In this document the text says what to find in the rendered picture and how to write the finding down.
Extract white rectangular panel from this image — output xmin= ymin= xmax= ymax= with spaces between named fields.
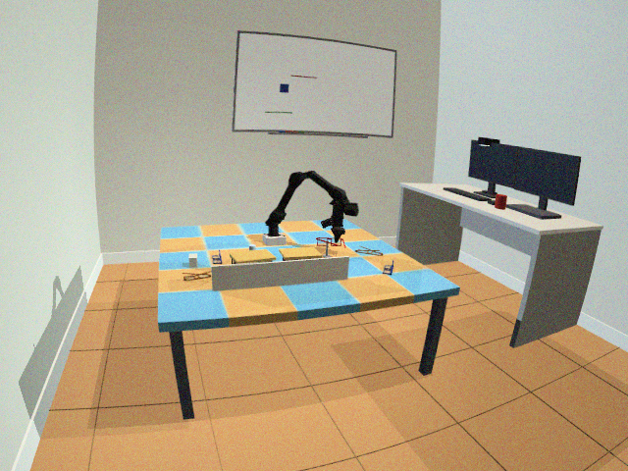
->
xmin=211 ymin=256 xmax=349 ymax=291

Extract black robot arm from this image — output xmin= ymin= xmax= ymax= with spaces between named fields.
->
xmin=265 ymin=171 xmax=359 ymax=236

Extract brown glasses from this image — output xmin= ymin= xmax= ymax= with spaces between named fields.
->
xmin=182 ymin=271 xmax=212 ymax=281

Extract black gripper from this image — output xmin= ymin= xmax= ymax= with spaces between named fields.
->
xmin=331 ymin=214 xmax=345 ymax=243

